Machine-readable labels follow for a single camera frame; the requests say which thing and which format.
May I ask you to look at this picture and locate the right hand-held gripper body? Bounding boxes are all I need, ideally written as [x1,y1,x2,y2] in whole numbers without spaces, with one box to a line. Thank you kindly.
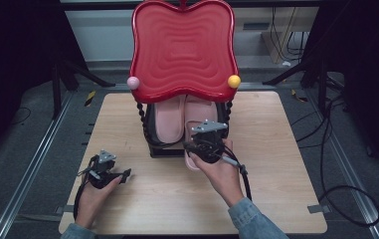
[191,119,229,163]

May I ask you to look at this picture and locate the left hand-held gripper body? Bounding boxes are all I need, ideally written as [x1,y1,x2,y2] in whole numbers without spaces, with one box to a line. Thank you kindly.
[87,149,118,190]

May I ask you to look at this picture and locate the pink slipper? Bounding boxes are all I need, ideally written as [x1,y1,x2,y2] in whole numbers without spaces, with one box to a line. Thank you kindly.
[153,94,187,144]
[184,96,219,172]

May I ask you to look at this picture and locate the red and black shoe rack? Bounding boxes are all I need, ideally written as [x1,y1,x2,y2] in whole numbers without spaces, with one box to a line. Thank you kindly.
[126,0,242,159]

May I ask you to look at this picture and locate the person's left hand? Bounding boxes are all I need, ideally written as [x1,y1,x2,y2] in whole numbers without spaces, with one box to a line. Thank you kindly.
[75,175,124,229]

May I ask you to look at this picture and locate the person's right hand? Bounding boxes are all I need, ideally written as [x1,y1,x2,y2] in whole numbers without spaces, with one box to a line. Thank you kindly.
[189,138,245,207]

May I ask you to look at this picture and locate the grey tape piece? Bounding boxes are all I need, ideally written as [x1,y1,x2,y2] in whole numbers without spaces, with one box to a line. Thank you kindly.
[306,204,330,214]
[56,204,80,214]

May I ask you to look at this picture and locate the yellow and black tape strip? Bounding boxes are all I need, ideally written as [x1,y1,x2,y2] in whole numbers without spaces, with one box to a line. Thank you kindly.
[290,89,309,103]
[84,91,96,108]

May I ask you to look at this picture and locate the black tripod stand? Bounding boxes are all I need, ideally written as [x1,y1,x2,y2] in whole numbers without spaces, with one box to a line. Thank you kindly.
[262,59,344,116]
[51,59,115,120]

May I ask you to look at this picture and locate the white panel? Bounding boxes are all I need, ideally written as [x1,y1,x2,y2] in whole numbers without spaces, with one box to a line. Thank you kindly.
[65,8,138,63]

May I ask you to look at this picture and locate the dark curtain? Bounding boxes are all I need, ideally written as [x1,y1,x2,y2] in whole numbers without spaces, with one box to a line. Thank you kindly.
[300,0,379,180]
[0,0,89,160]

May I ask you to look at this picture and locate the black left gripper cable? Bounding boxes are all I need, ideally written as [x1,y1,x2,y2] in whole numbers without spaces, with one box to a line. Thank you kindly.
[73,180,89,221]

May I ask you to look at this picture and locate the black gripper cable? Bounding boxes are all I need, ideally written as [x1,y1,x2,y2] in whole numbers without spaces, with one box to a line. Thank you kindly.
[73,180,89,221]
[221,147,253,202]

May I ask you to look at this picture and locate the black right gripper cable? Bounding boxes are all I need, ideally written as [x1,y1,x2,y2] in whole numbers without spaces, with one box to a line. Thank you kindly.
[221,147,253,202]

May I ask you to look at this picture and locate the metal floor rail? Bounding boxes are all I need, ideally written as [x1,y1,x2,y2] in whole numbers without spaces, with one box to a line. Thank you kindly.
[0,91,76,239]
[305,89,379,239]

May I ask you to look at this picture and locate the thin black floor cable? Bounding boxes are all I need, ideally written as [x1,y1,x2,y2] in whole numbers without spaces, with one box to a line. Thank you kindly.
[6,107,32,128]

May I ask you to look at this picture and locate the looped black floor cable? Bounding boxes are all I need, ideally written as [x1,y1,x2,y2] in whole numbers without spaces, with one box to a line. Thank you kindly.
[318,96,379,229]

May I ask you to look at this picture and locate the hanging black cables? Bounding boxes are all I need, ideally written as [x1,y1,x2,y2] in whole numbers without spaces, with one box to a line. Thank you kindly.
[271,6,308,63]

